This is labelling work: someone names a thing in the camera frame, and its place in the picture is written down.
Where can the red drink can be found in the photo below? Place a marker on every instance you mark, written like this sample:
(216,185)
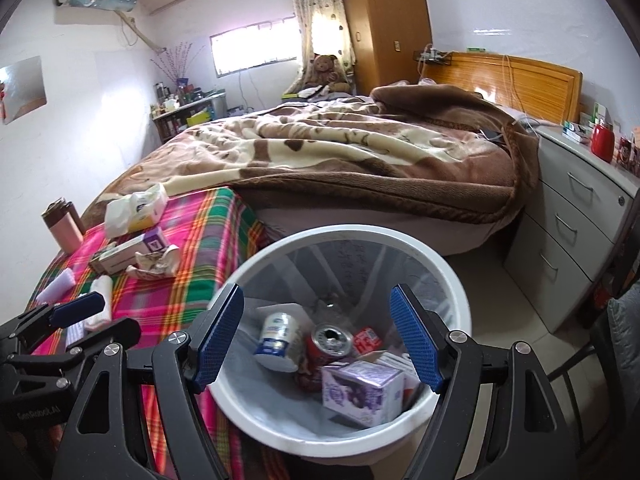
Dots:
(325,347)

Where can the yellow white tissue pack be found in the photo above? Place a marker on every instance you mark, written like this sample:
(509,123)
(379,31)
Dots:
(130,212)

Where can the wooden headboard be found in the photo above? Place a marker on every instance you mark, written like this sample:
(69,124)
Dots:
(525,85)

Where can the pink mug with brown lid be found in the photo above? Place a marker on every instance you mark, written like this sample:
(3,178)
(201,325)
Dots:
(65,232)

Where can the patterned curtain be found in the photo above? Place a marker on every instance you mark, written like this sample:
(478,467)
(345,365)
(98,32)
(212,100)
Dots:
(320,10)

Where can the black chair grey cushion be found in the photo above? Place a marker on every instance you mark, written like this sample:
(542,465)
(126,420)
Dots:
(622,330)

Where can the brown teddy bear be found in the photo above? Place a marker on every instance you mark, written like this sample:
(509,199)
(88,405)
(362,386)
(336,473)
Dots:
(325,72)

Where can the crushed patterned carton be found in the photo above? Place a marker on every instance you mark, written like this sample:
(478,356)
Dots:
(160,262)

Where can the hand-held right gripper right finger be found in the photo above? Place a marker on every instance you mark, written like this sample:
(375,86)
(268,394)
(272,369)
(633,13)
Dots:
(415,340)

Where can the white yogurt bottle blue label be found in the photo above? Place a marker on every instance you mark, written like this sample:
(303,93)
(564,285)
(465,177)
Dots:
(277,340)

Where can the red jar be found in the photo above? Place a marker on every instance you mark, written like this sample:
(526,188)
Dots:
(601,142)

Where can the white round trash bin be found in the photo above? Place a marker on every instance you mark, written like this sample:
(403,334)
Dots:
(280,435)

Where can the brown cream patterned blanket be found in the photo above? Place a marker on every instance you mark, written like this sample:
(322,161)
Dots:
(350,160)

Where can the red hanging ornament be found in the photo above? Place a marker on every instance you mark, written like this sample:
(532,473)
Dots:
(3,102)

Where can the red patterned cup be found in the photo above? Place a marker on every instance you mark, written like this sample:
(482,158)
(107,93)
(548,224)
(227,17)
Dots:
(625,152)

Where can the small medicine boxes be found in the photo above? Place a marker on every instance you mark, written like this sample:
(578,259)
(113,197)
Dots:
(575,130)

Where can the wooden wardrobe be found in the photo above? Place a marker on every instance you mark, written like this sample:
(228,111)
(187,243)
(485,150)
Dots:
(390,35)

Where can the pale white plastic wrapper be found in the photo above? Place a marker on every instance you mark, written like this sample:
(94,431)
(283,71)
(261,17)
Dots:
(57,285)

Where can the cluttered side shelf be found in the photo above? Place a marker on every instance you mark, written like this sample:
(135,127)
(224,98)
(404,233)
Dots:
(195,110)

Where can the small red white box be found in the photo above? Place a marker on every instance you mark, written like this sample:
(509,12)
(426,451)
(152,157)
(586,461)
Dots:
(367,342)

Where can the beige air conditioner pipe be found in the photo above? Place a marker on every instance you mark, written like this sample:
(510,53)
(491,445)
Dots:
(140,30)

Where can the long white box purple end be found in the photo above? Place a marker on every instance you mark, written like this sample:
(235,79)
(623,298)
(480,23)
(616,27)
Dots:
(125,255)

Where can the black shelf with power strip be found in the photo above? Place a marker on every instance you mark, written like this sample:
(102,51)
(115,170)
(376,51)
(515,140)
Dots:
(432,55)

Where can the window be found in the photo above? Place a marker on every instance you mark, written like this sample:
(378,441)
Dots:
(250,47)

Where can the pink purple carton box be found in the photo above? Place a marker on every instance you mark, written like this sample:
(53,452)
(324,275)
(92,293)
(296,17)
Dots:
(360,390)

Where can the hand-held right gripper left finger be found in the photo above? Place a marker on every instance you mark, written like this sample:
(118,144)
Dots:
(220,335)

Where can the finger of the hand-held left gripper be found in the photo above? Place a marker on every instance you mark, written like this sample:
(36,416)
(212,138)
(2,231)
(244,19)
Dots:
(120,330)
(80,305)

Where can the dried branch bouquet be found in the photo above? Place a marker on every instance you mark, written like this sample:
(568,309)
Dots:
(177,62)

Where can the silver wall panel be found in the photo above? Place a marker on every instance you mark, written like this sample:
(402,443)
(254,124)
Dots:
(25,85)

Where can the grey drawer nightstand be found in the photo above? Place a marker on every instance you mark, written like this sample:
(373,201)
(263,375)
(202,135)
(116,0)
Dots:
(575,210)

